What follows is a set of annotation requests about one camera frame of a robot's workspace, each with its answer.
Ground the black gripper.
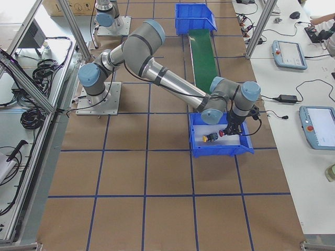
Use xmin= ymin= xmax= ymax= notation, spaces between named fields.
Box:
xmin=225 ymin=111 xmax=245 ymax=135

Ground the yellow push button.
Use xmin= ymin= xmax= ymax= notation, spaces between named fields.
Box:
xmin=202 ymin=133 xmax=218 ymax=143

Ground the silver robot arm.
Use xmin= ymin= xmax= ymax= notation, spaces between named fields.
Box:
xmin=95 ymin=0 xmax=124 ymax=29
xmin=78 ymin=19 xmax=261 ymax=136

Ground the near blue plastic bin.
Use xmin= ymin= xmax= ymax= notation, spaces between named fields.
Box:
xmin=189 ymin=113 xmax=254 ymax=157

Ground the blue plastic bin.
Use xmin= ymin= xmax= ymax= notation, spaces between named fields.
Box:
xmin=175 ymin=3 xmax=217 ymax=36
xmin=189 ymin=113 xmax=254 ymax=157

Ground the white foam pad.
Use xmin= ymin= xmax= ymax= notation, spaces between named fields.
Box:
xmin=193 ymin=123 xmax=240 ymax=146

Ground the black power adapter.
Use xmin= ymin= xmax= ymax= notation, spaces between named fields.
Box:
xmin=273 ymin=94 xmax=298 ymax=104

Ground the green conveyor belt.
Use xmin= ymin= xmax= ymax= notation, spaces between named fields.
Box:
xmin=188 ymin=29 xmax=218 ymax=94

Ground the near teach pendant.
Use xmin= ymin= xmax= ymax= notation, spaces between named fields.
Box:
xmin=299 ymin=106 xmax=334 ymax=151

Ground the teach pendant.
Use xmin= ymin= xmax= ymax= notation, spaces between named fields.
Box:
xmin=299 ymin=106 xmax=334 ymax=151
xmin=272 ymin=40 xmax=307 ymax=70

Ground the far teach pendant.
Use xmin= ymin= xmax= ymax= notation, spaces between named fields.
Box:
xmin=272 ymin=40 xmax=307 ymax=70

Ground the far blue plastic bin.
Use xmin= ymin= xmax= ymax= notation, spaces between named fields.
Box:
xmin=175 ymin=3 xmax=217 ymax=36

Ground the black computer mouse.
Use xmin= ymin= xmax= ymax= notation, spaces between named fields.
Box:
xmin=289 ymin=11 xmax=300 ymax=19

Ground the cardboard box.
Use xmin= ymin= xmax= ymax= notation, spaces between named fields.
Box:
xmin=42 ymin=0 xmax=97 ymax=17

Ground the grey electrical box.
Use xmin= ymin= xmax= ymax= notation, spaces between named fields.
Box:
xmin=18 ymin=19 xmax=46 ymax=49

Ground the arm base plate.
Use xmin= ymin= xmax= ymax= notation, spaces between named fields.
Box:
xmin=97 ymin=16 xmax=131 ymax=37
xmin=75 ymin=82 xmax=122 ymax=116

